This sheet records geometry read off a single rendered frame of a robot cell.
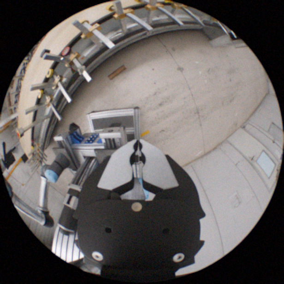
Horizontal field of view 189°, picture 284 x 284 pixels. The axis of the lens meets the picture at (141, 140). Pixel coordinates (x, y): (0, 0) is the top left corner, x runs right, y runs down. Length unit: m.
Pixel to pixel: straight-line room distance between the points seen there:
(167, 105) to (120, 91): 0.79
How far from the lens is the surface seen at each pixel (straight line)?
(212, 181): 2.19
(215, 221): 2.05
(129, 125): 1.30
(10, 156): 0.82
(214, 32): 2.55
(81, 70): 0.72
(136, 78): 1.45
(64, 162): 0.79
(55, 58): 0.76
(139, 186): 0.41
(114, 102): 1.48
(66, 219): 0.59
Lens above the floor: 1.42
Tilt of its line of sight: 60 degrees down
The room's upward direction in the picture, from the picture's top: 178 degrees clockwise
